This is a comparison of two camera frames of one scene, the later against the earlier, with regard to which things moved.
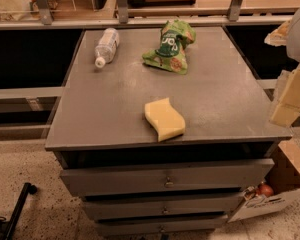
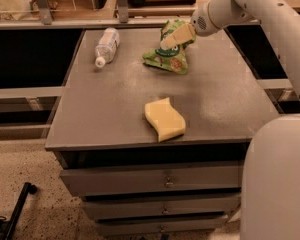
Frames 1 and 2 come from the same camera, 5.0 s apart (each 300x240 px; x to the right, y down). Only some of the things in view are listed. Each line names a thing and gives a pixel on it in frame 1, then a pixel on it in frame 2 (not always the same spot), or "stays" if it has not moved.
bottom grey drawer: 162,226 stays
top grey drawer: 196,176 stays
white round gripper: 299,34 → 204,23
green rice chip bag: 171,55 stays
